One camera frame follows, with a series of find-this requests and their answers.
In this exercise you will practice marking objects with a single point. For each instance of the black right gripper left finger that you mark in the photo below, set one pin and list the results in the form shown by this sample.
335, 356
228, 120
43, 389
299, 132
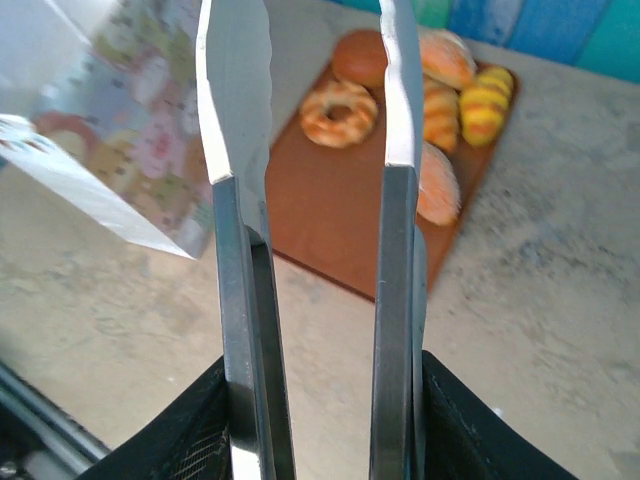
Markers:
180, 440

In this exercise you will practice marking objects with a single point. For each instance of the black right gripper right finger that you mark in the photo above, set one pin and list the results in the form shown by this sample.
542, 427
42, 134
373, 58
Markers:
460, 440

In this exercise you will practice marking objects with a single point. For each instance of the metal tongs with white tips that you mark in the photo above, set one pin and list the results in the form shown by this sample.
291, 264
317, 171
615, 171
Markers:
235, 300

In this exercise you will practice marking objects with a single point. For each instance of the orange white-topped fake bun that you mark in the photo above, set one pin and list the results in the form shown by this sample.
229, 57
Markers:
447, 57
437, 187

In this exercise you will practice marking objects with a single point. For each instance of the printed white paper bag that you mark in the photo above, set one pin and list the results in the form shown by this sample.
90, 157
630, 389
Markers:
150, 140

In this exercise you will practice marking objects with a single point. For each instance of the orange striped fake croissant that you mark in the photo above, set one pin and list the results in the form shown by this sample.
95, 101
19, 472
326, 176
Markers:
442, 120

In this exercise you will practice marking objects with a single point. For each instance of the yellow striped fake bread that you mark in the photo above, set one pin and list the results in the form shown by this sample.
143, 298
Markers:
482, 110

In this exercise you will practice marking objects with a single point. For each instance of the round brown fake bun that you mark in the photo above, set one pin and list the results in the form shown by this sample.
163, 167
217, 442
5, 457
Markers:
357, 57

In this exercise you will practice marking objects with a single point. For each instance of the brown wooden tray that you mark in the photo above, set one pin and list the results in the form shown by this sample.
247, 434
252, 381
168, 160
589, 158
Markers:
325, 210

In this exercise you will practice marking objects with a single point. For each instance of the aluminium frame rail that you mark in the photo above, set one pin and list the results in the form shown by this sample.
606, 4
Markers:
50, 425

